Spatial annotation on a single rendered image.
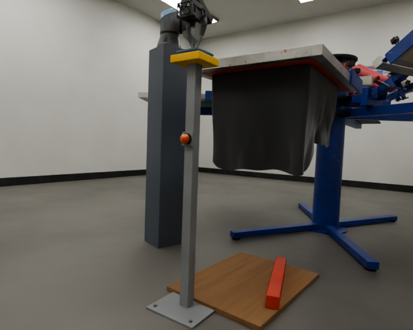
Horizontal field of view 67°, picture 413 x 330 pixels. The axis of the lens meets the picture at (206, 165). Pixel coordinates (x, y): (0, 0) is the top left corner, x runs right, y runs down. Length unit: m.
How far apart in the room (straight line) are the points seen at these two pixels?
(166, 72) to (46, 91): 3.30
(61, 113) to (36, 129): 0.45
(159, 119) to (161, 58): 0.35
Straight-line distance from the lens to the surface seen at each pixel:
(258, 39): 6.84
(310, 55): 1.21
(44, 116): 4.99
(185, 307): 1.32
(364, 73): 2.40
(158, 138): 1.88
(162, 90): 1.88
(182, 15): 1.22
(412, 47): 2.03
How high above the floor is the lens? 0.63
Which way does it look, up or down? 4 degrees down
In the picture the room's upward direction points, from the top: 2 degrees clockwise
